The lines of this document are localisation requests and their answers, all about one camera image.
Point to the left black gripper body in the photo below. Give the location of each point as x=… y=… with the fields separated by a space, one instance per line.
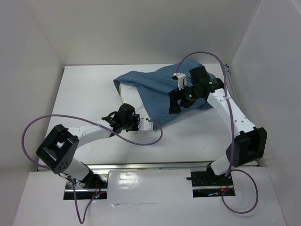
x=132 y=124

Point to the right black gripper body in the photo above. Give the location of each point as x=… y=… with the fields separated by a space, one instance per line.
x=189 y=95

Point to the blue pillowcase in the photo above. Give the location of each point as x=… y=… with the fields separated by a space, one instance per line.
x=153 y=88

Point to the white pillow yellow edge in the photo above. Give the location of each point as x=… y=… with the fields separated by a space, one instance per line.
x=130 y=95

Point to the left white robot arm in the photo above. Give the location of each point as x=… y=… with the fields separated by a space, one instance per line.
x=58 y=148

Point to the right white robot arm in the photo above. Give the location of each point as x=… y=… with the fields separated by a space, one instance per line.
x=248 y=141

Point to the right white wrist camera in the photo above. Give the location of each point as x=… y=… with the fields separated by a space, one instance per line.
x=181 y=80

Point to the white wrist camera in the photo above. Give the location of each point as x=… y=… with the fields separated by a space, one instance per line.
x=181 y=80
x=145 y=124

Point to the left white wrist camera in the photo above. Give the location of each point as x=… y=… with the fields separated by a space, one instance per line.
x=145 y=124

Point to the aluminium side rail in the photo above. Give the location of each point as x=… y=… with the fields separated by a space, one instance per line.
x=229 y=80

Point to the aluminium front rail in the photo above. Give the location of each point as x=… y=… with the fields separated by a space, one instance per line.
x=143 y=166

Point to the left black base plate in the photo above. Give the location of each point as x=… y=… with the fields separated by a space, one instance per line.
x=94 y=186

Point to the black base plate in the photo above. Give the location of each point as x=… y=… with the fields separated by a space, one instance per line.
x=94 y=186
x=203 y=186

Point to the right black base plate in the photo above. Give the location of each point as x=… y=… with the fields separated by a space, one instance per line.
x=203 y=186

